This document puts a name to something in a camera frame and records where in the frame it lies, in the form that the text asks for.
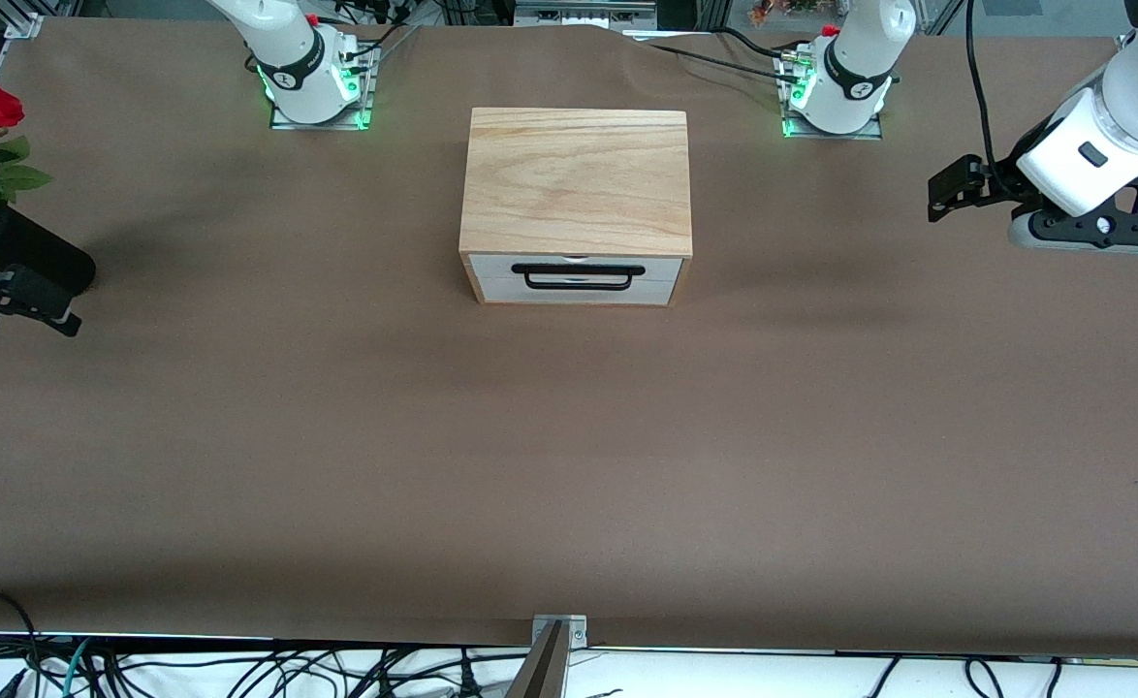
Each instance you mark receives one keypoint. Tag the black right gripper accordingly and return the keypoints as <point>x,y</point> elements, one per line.
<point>34,254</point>

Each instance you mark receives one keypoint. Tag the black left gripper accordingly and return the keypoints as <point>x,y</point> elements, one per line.
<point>1023,158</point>

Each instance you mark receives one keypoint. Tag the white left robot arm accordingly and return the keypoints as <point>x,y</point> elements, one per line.
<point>1112,126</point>

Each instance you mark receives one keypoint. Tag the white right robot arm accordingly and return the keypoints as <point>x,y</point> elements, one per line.
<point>298,68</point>

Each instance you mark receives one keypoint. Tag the light wooden drawer cabinet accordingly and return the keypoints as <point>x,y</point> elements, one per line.
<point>579,174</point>

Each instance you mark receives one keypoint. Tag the black ribbed flower vase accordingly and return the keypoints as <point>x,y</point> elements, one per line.
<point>46,252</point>

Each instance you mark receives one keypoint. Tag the orange artificial flowers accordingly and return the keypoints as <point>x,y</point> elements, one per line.
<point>782,10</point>

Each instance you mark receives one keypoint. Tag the grey power strip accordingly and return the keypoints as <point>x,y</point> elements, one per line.
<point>588,12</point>

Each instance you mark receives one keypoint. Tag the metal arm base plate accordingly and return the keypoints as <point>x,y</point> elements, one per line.
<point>869,132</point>
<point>368,87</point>

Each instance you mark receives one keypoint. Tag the aluminium frame profile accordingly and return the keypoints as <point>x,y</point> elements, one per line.
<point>26,19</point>

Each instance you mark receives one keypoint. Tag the metal table edge bracket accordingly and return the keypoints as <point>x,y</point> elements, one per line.
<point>574,630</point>

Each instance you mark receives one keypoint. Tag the grey camera support bar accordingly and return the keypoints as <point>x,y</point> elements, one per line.
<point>542,674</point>

